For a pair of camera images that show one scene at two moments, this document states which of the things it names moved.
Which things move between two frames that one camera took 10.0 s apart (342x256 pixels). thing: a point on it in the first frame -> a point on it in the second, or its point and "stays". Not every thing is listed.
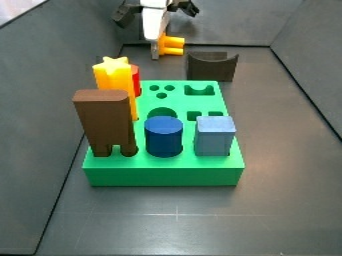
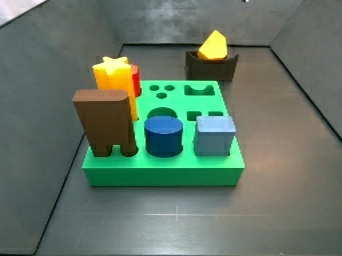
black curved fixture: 212,66 stays
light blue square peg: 213,135 stays
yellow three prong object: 170,45 -> 215,48
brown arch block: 108,119 stays
